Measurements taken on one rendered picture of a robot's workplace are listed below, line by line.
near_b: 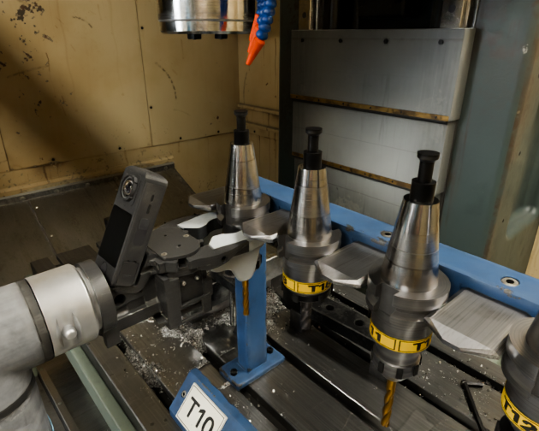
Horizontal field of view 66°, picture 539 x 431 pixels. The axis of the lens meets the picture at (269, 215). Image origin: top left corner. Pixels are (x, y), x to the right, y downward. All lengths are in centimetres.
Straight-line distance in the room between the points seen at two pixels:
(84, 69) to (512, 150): 140
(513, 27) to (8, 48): 143
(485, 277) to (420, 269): 6
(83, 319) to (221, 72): 170
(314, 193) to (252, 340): 35
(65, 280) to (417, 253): 29
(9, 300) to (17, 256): 117
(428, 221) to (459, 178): 70
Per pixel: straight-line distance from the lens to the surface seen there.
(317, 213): 38
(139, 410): 70
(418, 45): 98
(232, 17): 70
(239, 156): 46
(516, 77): 95
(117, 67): 178
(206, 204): 50
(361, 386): 71
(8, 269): 153
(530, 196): 132
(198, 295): 46
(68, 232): 162
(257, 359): 70
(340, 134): 112
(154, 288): 45
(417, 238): 32
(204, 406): 61
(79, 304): 40
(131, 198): 41
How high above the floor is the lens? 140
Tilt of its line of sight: 24 degrees down
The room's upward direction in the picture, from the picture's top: straight up
